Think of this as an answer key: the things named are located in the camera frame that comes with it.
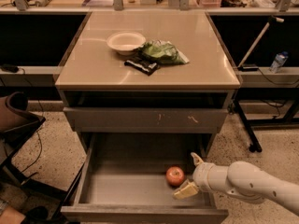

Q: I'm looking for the black table leg frame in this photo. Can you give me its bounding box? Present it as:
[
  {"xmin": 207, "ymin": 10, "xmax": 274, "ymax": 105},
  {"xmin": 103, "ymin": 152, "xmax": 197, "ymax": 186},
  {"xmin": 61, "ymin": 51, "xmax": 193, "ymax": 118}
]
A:
[{"xmin": 234, "ymin": 100, "xmax": 299, "ymax": 152}]

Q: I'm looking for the black device on ledge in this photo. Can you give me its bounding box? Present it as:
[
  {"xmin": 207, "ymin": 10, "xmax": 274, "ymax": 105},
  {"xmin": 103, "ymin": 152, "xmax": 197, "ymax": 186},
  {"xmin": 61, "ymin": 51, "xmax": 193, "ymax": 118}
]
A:
[{"xmin": 0, "ymin": 64, "xmax": 19, "ymax": 73}]

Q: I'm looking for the small plastic water bottle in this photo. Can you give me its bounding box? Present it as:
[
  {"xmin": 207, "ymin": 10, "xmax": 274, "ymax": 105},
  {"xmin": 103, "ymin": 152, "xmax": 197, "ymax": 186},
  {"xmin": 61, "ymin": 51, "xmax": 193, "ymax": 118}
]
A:
[{"xmin": 269, "ymin": 51, "xmax": 289, "ymax": 73}]

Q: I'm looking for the open grey middle drawer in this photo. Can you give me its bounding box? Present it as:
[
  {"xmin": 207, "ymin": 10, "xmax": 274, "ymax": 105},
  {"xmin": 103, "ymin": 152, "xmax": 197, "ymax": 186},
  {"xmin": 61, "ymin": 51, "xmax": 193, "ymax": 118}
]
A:
[{"xmin": 62, "ymin": 133, "xmax": 228, "ymax": 224}]

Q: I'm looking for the grey drawer cabinet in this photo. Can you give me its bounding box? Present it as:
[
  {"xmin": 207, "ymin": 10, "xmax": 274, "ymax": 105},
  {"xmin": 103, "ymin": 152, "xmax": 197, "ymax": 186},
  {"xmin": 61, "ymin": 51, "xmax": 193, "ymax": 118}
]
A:
[{"xmin": 56, "ymin": 10, "xmax": 240, "ymax": 156}]

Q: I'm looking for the closed grey top drawer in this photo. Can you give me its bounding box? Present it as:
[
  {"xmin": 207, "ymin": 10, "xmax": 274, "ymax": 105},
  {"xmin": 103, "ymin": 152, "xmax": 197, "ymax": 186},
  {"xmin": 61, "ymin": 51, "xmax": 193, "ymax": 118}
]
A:
[{"xmin": 64, "ymin": 107, "xmax": 227, "ymax": 133}]

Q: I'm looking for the white stick with black base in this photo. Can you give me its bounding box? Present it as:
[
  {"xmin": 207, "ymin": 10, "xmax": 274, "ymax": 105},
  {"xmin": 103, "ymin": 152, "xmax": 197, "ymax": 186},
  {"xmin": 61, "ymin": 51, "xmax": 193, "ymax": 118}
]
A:
[{"xmin": 237, "ymin": 16, "xmax": 284, "ymax": 70}]

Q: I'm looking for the red apple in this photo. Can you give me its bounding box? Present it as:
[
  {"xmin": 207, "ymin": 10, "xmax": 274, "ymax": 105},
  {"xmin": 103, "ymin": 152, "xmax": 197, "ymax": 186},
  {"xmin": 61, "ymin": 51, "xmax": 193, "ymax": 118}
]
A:
[{"xmin": 165, "ymin": 166, "xmax": 185, "ymax": 187}]

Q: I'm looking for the black snack wrapper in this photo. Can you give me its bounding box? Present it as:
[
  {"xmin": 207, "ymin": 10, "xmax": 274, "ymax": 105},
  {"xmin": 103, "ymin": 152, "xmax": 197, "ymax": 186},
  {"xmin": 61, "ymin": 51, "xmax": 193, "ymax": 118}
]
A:
[{"xmin": 124, "ymin": 56, "xmax": 159, "ymax": 76}]

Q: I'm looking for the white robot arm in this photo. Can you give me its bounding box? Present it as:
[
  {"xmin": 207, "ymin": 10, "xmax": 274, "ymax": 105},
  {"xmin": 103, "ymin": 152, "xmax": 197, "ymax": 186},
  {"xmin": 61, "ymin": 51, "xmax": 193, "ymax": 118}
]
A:
[{"xmin": 173, "ymin": 152, "xmax": 299, "ymax": 216}]

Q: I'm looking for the white paper bowl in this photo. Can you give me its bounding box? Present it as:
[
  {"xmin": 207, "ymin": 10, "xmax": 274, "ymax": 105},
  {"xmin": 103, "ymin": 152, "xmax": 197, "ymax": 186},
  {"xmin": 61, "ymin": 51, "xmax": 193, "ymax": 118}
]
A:
[{"xmin": 107, "ymin": 32, "xmax": 146, "ymax": 56}]

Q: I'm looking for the black cable on floor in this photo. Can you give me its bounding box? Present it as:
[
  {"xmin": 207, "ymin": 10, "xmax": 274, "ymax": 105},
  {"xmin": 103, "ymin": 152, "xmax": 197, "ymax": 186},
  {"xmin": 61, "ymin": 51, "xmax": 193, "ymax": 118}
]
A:
[{"xmin": 19, "ymin": 68, "xmax": 45, "ymax": 174}]

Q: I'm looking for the brown office chair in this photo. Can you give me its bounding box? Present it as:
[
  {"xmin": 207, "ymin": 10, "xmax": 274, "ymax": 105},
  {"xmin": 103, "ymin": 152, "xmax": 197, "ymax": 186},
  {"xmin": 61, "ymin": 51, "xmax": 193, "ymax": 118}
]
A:
[{"xmin": 0, "ymin": 91, "xmax": 66, "ymax": 201}]

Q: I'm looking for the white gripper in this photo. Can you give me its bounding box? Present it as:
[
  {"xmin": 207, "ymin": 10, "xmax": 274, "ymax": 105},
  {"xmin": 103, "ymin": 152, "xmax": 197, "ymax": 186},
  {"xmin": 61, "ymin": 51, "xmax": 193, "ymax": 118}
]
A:
[{"xmin": 173, "ymin": 152, "xmax": 230, "ymax": 200}]

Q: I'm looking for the green chip bag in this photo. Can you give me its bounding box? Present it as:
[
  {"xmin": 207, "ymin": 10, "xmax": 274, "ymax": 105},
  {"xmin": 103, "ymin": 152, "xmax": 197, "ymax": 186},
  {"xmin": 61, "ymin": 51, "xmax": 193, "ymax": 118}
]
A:
[{"xmin": 138, "ymin": 40, "xmax": 190, "ymax": 64}]

